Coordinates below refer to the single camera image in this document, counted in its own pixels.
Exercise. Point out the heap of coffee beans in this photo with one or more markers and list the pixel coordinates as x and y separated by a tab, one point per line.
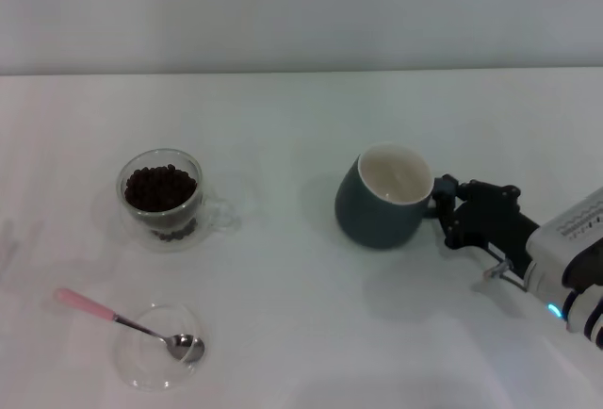
160	188

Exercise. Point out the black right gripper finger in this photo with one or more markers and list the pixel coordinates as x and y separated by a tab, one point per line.
445	220
452	186

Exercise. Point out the clear glass saucer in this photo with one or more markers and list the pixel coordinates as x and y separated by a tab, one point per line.
141	371

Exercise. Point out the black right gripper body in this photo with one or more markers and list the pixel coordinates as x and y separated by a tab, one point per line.
494	220

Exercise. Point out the dark teal ceramic mug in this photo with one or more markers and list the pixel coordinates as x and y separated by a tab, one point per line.
372	220

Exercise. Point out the double-wall glass cup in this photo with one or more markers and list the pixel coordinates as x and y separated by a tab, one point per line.
213	213

